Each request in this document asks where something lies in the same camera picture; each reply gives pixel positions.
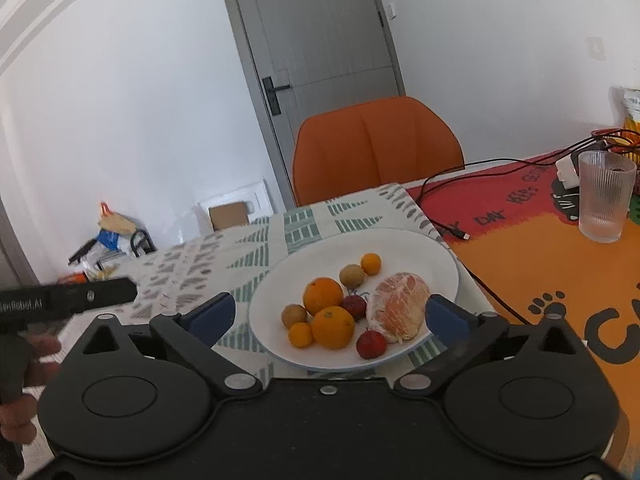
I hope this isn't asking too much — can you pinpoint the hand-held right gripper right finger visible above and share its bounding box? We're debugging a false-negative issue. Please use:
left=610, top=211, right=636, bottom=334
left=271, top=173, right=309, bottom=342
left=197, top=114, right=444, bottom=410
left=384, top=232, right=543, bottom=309
left=394, top=293, right=587, bottom=397

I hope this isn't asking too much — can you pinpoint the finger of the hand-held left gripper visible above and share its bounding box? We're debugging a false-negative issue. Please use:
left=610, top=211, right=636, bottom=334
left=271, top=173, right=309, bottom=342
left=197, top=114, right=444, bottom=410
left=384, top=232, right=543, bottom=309
left=69, top=276, right=139, bottom=314

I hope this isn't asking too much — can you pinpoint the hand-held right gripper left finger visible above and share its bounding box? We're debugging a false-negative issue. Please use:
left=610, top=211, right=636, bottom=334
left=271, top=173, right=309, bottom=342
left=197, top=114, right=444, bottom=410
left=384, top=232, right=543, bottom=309
left=80, top=291, right=264, bottom=399

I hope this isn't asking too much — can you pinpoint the orange-tinted peeled pomelo segment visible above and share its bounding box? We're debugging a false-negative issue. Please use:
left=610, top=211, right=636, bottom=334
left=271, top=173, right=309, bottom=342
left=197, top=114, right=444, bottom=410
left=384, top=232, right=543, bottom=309
left=375, top=272, right=431, bottom=339

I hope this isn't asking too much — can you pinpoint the white round plate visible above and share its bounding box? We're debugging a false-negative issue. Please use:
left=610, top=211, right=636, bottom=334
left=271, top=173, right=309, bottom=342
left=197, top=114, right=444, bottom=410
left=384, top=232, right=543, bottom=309
left=248, top=228, right=460, bottom=374

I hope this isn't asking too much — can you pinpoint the red bumpy round fruit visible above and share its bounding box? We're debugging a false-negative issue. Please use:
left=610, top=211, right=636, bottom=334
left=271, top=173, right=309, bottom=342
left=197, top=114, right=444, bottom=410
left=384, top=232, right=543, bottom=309
left=341, top=294, right=368, bottom=322
left=355, top=328, right=389, bottom=360

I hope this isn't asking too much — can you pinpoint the brown kiwi fruit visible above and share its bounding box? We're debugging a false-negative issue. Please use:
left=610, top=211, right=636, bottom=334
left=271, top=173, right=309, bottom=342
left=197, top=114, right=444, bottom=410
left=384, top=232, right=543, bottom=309
left=280, top=303, right=308, bottom=330

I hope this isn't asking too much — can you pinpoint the yellow-green round fruit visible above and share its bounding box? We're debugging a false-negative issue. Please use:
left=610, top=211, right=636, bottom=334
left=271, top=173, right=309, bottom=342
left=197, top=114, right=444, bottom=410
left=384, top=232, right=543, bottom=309
left=338, top=264, right=365, bottom=290

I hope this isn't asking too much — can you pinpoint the orange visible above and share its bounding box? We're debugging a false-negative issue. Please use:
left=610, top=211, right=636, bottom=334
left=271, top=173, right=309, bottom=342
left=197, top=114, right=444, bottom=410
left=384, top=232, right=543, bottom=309
left=303, top=277, right=345, bottom=316
left=310, top=305, right=356, bottom=350

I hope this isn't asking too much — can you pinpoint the person's left hand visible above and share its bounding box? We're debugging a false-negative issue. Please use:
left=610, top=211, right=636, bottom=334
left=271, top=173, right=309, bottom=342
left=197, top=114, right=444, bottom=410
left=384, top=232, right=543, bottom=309
left=0, top=334, right=64, bottom=444

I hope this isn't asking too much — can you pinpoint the brown paper bag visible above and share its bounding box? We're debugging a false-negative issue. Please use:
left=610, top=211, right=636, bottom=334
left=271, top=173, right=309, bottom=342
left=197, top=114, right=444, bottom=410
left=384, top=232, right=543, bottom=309
left=97, top=202, right=137, bottom=235

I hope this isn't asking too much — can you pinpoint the orange and red printed mat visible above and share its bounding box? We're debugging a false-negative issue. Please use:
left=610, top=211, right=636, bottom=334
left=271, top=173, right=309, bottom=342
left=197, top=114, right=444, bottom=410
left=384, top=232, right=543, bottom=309
left=404, top=142, right=640, bottom=480

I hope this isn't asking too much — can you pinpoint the cardboard box white tray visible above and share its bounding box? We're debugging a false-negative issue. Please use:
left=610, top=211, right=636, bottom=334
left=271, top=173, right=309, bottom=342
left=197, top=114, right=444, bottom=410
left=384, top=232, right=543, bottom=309
left=197, top=177, right=274, bottom=237

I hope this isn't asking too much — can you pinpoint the orange chair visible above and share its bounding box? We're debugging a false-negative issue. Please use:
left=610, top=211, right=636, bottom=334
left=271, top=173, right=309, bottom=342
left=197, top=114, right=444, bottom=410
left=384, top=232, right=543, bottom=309
left=291, top=95, right=466, bottom=207

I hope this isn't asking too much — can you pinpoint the white charger adapter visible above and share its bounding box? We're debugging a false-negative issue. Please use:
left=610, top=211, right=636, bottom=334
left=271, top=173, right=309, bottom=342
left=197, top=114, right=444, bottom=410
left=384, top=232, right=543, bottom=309
left=554, top=152, right=608, bottom=190

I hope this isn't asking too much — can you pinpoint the ribbed clear glass cup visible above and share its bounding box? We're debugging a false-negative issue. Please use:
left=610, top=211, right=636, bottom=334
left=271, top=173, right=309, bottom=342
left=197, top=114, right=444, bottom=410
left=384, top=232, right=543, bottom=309
left=578, top=149, right=638, bottom=244

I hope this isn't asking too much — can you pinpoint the yellow snack packet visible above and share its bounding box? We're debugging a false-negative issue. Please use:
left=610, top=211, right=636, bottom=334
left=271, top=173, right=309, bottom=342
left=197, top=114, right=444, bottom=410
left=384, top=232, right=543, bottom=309
left=619, top=86, right=640, bottom=132

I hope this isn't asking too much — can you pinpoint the black cable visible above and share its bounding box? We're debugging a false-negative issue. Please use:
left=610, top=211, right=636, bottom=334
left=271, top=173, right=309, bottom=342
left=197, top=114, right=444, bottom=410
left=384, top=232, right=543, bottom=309
left=417, top=129, right=640, bottom=328

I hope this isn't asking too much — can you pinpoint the black door handle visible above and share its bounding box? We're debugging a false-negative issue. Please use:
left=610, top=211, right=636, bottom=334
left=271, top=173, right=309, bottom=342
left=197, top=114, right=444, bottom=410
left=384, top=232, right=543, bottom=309
left=262, top=75, right=292, bottom=117

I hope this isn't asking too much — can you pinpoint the black wire basket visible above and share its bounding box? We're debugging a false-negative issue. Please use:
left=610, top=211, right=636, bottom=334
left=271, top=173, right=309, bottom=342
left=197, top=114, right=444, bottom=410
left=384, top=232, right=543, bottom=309
left=590, top=129, right=640, bottom=163

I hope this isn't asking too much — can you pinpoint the grey door with black handle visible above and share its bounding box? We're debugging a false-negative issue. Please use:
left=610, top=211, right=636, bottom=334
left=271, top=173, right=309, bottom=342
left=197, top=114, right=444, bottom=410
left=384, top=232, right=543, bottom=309
left=215, top=0, right=407, bottom=207

